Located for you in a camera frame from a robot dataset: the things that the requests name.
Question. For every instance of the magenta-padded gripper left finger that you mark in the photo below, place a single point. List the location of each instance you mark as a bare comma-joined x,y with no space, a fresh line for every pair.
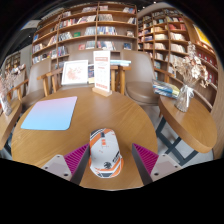
74,159

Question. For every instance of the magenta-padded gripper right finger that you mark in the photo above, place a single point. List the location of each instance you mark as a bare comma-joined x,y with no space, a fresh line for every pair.
148,159

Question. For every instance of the white and orange computer mouse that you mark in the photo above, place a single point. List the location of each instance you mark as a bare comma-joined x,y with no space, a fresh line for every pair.
106,153

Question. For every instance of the blue pink gradient mouse pad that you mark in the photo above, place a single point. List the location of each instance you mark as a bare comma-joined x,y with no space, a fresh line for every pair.
50,113

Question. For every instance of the round wooden side table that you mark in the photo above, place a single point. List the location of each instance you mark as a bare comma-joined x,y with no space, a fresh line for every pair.
7,123
190,123

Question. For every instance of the colourful stack of books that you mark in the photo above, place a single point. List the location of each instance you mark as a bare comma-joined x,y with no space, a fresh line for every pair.
166,89

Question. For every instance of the beige wooden-armed armchair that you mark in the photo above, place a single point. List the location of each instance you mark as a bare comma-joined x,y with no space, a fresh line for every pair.
141,83
36,83
80,55

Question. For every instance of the white framed floral picture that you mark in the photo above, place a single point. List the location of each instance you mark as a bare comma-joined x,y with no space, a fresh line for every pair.
75,72

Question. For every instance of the dark upright book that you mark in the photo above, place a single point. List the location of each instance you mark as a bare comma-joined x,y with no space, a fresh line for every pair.
91,74

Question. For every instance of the white sign in wooden stand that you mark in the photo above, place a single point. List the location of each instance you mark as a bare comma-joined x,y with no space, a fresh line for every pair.
102,71

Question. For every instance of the light blue book stack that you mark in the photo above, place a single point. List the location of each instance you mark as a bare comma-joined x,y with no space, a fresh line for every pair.
120,62

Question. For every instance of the small distant wooden bookshelf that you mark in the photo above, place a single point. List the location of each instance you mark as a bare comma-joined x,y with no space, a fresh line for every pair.
12,61

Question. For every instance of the curved wooden bookshelf unit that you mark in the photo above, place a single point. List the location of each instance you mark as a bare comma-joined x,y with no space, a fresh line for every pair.
173,36

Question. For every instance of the white hanging ceiling sign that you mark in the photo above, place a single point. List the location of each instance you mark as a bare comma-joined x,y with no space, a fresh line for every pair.
30,24

